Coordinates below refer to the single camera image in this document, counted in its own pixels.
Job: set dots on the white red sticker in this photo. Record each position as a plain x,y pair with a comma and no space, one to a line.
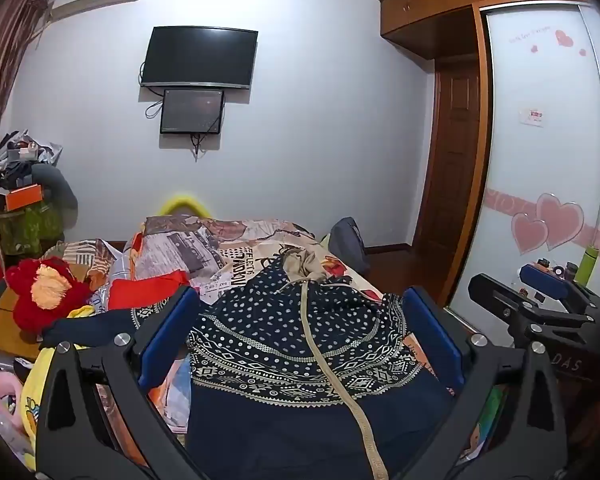
532,116

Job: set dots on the red plush toy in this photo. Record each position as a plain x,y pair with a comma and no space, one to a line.
40,290

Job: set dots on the yellow plastic seat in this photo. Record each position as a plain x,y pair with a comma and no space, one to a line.
182,205

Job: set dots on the white heart print wardrobe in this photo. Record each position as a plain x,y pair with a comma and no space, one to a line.
535,160

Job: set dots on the ochre cloth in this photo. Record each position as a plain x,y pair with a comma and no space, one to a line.
10,325

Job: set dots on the black wall television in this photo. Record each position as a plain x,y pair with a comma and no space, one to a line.
200,55

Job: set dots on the pile of clutter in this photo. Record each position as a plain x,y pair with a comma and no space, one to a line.
20,152

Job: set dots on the small black wall monitor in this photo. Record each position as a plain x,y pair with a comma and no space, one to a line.
192,111

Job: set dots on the pink plush toy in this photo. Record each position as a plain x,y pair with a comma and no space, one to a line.
2,392

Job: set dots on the grey cushion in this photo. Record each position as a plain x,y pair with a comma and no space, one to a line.
55,185

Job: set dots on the green bottle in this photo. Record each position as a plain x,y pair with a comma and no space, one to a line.
587,265

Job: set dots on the orange box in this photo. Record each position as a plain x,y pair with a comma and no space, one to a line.
24,197

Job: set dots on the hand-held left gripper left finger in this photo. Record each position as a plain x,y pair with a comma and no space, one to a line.
167,330

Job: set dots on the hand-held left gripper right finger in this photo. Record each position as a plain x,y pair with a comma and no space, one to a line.
432,330

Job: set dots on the brown wooden door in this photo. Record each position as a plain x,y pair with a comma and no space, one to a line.
452,160

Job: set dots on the green patterned cloth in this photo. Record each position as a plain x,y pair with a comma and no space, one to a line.
27,230

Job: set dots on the yellow plush toy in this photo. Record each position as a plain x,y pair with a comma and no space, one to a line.
32,405

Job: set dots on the brown striped curtain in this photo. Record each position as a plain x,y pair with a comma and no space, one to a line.
5,60

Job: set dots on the navy patterned hooded jacket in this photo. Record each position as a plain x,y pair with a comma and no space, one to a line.
300,360

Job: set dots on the grey blue backpack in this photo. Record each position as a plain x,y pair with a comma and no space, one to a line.
347,240

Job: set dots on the wooden overhead cabinet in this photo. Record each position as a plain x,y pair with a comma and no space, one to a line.
430,15

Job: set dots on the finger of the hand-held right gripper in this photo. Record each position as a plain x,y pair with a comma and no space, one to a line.
545,280
500,297

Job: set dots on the red garment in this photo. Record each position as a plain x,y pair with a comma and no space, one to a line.
147,287

